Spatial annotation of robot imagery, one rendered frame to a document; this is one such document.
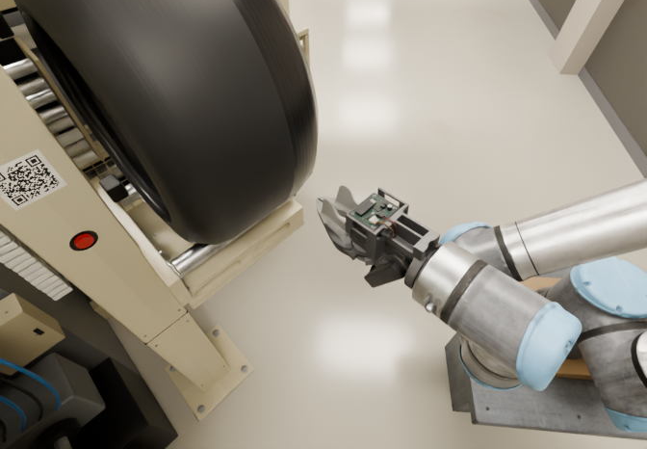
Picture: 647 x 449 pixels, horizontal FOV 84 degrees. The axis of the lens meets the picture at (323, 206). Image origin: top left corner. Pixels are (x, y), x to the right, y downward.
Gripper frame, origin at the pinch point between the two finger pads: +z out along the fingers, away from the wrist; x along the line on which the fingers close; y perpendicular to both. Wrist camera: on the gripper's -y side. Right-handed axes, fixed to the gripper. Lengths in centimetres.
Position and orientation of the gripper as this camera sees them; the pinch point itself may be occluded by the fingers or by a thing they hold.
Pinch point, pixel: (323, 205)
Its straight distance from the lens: 58.9
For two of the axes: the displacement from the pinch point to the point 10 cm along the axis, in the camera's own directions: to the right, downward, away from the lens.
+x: -7.1, 5.5, -4.4
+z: -7.0, -4.8, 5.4
